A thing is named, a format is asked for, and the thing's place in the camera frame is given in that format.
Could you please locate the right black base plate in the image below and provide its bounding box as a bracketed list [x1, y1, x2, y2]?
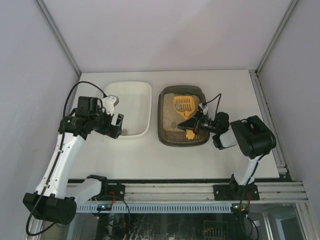
[213, 184, 260, 201]

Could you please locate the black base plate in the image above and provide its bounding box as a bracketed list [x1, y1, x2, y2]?
[98, 183, 126, 200]
[213, 184, 260, 201]

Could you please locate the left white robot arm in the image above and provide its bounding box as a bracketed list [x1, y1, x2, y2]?
[23, 95, 124, 225]

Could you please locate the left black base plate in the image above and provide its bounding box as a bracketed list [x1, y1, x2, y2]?
[98, 183, 126, 200]

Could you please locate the beige pellet litter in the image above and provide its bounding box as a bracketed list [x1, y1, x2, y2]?
[162, 93, 185, 133]

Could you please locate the left aluminium frame post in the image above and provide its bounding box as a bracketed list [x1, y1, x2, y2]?
[33, 0, 82, 78]

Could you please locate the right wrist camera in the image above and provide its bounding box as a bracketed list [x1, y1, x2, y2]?
[198, 102, 208, 115]

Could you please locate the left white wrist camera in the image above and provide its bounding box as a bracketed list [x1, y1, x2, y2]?
[102, 94, 119, 114]

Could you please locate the orange litter scoop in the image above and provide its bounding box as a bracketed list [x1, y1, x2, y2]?
[172, 94, 196, 139]

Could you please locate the dark grey litter box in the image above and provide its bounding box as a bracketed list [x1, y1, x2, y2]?
[157, 84, 211, 148]

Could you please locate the right aluminium frame post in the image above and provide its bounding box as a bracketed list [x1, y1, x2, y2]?
[255, 0, 300, 76]

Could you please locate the aluminium front rail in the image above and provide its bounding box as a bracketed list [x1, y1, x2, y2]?
[110, 182, 308, 203]

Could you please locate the left black camera cable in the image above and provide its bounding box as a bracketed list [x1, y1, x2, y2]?
[25, 81, 108, 237]

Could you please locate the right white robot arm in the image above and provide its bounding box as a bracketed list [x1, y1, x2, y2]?
[177, 110, 277, 201]

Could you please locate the aluminium frame post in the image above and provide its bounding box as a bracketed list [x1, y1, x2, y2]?
[33, 0, 82, 78]
[255, 0, 300, 76]

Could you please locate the grey slotted cable duct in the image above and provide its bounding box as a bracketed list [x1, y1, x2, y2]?
[76, 203, 232, 214]

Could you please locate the right aluminium side rail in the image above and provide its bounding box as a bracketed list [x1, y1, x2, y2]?
[248, 70, 290, 179]

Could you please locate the white plastic tray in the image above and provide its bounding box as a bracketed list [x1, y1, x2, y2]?
[104, 81, 152, 139]

